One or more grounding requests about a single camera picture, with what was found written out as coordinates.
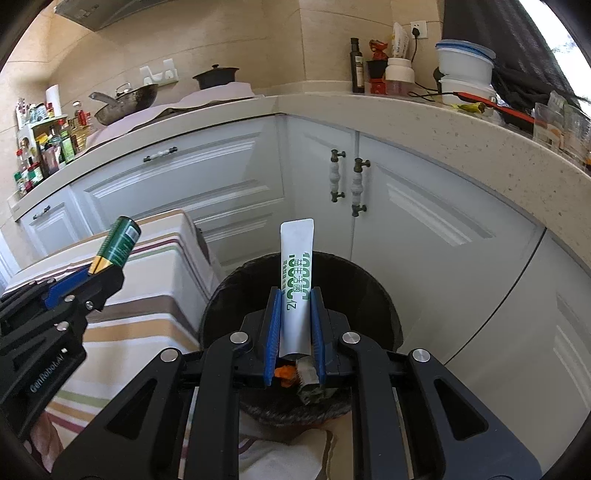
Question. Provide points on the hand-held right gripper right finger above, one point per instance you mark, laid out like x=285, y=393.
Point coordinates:
x=318, y=337

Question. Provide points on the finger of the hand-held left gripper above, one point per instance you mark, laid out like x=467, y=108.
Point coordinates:
x=64, y=286
x=104, y=286

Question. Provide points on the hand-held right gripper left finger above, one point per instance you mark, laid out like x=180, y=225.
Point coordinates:
x=272, y=337

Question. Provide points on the green bottle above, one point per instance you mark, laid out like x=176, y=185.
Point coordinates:
x=117, y=244

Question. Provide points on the black trash bin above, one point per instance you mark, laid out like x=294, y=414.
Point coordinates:
x=369, y=300

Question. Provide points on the white green tube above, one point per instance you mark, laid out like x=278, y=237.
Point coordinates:
x=295, y=258

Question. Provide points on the person's left hand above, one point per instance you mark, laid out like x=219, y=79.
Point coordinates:
x=46, y=438

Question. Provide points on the striped tablecloth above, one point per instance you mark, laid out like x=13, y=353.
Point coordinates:
x=152, y=295

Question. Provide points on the narrow white cabinet door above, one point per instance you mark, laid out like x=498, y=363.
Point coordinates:
x=51, y=230

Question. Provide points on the wide white cabinet door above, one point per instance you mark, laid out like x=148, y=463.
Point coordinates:
x=184, y=194

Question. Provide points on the cluster of condiment bottles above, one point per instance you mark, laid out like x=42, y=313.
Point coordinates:
x=46, y=157

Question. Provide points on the white corner cabinet door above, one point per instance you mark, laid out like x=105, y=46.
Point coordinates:
x=309, y=194

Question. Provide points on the white shelf rack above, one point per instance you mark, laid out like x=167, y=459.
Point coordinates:
x=27, y=134

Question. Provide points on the yellow cooking oil bottle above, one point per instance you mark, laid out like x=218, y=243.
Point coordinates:
x=83, y=129

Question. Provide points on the steel wok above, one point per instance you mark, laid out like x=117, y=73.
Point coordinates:
x=129, y=104

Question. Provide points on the paper towel roll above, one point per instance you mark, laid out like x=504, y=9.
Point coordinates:
x=53, y=99

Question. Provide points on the pale stove cover cloth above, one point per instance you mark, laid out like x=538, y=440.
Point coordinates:
x=207, y=97

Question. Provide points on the black pot with lid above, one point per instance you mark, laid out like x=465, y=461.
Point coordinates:
x=214, y=78

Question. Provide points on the beige stone countertop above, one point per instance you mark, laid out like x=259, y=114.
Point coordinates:
x=461, y=143

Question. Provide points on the dark olive oil bottle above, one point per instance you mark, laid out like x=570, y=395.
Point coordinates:
x=357, y=67

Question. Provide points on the yellow green wrapper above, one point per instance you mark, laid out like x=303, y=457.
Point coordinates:
x=468, y=108

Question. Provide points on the steel range hood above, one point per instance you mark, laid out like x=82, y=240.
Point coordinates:
x=97, y=11

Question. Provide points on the white lidded jar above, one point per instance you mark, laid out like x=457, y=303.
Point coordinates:
x=399, y=74

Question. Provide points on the white plastic container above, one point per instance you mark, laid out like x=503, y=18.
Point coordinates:
x=466, y=90

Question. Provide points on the white paper packet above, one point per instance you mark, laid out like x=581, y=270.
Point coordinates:
x=400, y=40

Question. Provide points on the white container with blue lid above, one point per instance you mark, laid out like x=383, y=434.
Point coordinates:
x=464, y=62

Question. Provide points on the clear drinking glass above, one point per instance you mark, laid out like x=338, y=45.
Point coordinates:
x=549, y=121
x=577, y=134

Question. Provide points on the dark hanging cloth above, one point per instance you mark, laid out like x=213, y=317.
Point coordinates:
x=508, y=41

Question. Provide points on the white wall rack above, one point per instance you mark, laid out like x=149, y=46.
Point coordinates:
x=159, y=74

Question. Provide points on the white wall socket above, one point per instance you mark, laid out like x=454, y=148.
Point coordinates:
x=418, y=28

